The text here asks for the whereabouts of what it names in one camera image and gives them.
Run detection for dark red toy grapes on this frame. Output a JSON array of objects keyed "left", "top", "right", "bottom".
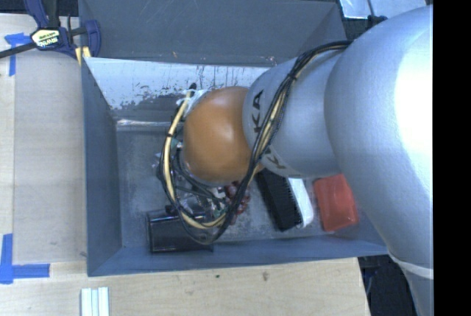
[{"left": 223, "top": 181, "right": 252, "bottom": 226}]

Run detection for grey metal bin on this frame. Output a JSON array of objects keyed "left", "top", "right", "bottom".
[{"left": 77, "top": 0, "right": 392, "bottom": 278}]

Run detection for black brush with white handle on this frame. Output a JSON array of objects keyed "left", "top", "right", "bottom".
[{"left": 255, "top": 169, "right": 316, "bottom": 233}]

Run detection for dark green flat block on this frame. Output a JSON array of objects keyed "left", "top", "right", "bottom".
[{"left": 146, "top": 208, "right": 215, "bottom": 254}]

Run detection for red-brown flat block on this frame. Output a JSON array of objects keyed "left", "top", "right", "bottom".
[{"left": 312, "top": 173, "right": 360, "bottom": 233}]

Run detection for pale wood flat board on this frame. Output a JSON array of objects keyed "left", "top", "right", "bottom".
[{"left": 13, "top": 48, "right": 88, "bottom": 266}]

